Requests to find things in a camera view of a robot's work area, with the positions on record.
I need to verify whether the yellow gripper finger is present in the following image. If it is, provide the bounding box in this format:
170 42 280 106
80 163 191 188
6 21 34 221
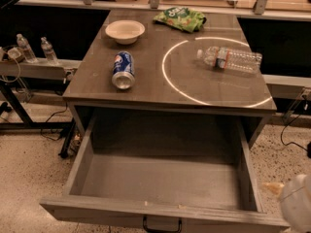
262 183 285 198

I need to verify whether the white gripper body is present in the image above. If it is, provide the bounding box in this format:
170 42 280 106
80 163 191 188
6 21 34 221
280 174 311 233

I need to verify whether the grey top drawer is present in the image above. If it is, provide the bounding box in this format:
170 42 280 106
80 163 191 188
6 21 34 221
41 111 287 233

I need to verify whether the grey drawer cabinet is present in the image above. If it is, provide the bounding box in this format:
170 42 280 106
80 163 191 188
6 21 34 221
63 10 276 144

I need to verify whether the clear plastic water bottle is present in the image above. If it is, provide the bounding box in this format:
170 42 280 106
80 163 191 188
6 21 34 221
196 47 262 74

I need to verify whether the blue pepsi can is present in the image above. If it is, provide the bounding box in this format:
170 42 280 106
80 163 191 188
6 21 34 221
112 51 135 89

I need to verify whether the green chip bag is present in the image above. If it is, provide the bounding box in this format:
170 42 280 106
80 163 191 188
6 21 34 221
153 7 207 33

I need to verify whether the white bowl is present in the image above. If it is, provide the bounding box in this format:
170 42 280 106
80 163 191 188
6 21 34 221
105 20 145 45

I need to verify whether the grey side bench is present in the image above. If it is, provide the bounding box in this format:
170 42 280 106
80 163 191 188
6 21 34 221
0 58 81 130

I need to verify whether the small water bottle right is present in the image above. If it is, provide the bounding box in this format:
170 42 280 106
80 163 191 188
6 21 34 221
41 37 59 66

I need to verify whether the small water bottle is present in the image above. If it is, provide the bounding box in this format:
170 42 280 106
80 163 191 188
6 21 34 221
17 34 37 63
41 37 59 66

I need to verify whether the small water bottle left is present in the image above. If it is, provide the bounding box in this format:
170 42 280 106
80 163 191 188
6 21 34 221
17 34 37 63

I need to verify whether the black floor cable right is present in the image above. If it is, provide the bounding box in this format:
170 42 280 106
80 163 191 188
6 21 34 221
280 104 311 158

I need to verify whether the black floor cable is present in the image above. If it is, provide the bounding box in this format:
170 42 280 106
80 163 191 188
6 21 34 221
280 104 311 158
39 102 71 143

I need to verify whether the black floor cable left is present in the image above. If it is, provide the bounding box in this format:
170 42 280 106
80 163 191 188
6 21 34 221
39 102 71 143

